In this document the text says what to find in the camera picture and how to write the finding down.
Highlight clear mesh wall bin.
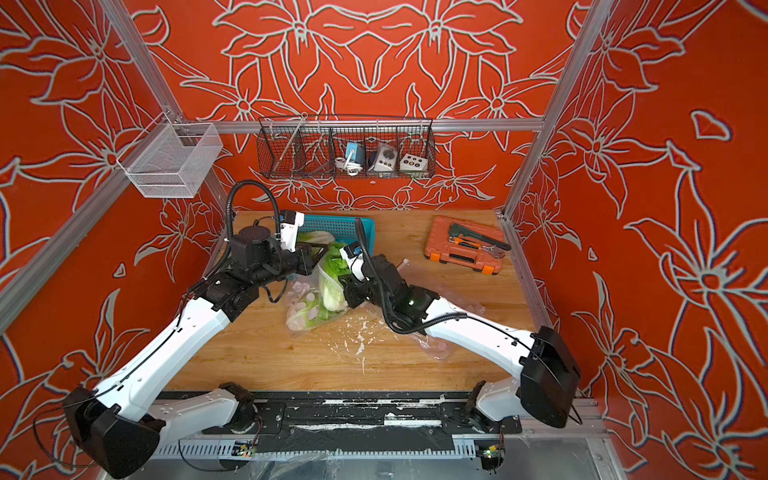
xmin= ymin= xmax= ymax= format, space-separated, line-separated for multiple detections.
xmin=118 ymin=123 xmax=223 ymax=199

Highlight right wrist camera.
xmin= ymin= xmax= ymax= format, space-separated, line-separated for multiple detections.
xmin=340 ymin=241 xmax=367 ymax=281

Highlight white cable with blue box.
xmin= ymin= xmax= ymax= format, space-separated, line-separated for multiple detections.
xmin=333 ymin=141 xmax=367 ymax=178

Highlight clear zipper bag pink dots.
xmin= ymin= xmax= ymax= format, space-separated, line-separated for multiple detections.
xmin=286 ymin=230 xmax=350 ymax=332

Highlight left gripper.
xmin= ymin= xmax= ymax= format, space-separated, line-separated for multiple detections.
xmin=253 ymin=240 xmax=331 ymax=290

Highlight chinese cabbage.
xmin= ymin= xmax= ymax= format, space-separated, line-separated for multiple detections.
xmin=297 ymin=230 xmax=335 ymax=244
xmin=319 ymin=242 xmax=350 ymax=312
xmin=286 ymin=288 xmax=346 ymax=332

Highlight white socket cube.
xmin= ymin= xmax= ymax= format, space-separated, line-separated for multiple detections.
xmin=399 ymin=154 xmax=428 ymax=175

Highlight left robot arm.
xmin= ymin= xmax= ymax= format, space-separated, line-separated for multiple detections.
xmin=63 ymin=226 xmax=328 ymax=479

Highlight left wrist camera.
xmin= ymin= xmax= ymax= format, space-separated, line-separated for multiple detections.
xmin=279 ymin=210 xmax=305 ymax=252

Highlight teal plastic basket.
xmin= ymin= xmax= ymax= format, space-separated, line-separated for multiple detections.
xmin=298 ymin=214 xmax=376 ymax=252

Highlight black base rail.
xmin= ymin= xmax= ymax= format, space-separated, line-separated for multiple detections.
xmin=201 ymin=391 xmax=522 ymax=458

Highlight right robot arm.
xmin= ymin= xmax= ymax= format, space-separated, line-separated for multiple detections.
xmin=339 ymin=251 xmax=581 ymax=428

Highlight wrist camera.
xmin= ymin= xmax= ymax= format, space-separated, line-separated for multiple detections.
xmin=340 ymin=241 xmax=367 ymax=281
xmin=279 ymin=210 xmax=305 ymax=252

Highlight chinese cabbage front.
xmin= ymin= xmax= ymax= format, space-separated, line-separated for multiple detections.
xmin=319 ymin=242 xmax=350 ymax=312

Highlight black wire wall basket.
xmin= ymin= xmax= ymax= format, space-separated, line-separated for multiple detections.
xmin=257 ymin=115 xmax=437 ymax=180

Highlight orange tool case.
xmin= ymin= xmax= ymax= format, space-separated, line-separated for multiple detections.
xmin=424 ymin=216 xmax=511 ymax=275

